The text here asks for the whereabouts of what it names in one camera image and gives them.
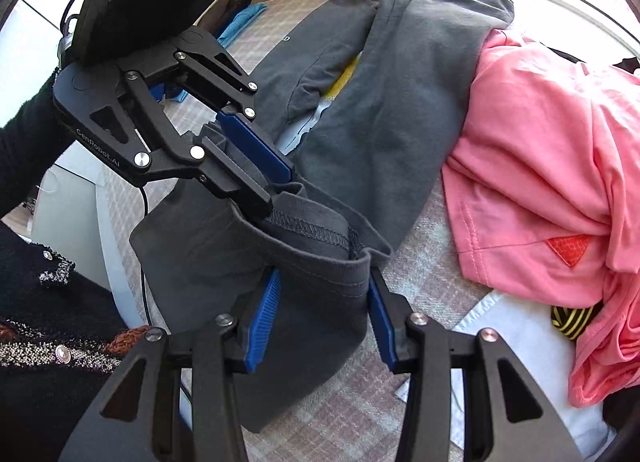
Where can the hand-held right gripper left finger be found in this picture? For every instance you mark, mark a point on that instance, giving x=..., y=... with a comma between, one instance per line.
x=262, y=327

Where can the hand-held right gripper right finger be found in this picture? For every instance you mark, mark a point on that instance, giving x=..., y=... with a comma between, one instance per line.
x=382, y=332

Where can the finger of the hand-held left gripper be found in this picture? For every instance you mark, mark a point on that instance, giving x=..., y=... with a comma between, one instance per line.
x=255, y=147
x=235, y=177

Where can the grey flower print t-shirt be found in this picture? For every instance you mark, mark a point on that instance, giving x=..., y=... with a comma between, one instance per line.
x=400, y=92

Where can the person's left forearm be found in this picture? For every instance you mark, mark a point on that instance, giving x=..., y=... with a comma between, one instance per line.
x=25, y=157

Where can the dark navy folded garment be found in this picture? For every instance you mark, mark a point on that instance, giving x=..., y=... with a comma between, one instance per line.
x=231, y=12

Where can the rust knitted cloth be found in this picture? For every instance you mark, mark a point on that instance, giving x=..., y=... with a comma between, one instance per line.
x=127, y=339

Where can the white garment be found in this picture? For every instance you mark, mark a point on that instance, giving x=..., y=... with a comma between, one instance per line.
x=525, y=367

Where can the yellow black striped cloth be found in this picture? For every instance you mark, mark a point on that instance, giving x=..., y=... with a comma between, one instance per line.
x=570, y=322

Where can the person's black tweed cardigan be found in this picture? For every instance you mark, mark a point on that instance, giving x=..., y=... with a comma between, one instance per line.
x=40, y=392

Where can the pink garment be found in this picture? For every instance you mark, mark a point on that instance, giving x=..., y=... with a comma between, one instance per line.
x=540, y=142

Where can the black garment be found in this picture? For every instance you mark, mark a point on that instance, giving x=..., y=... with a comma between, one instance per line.
x=627, y=64

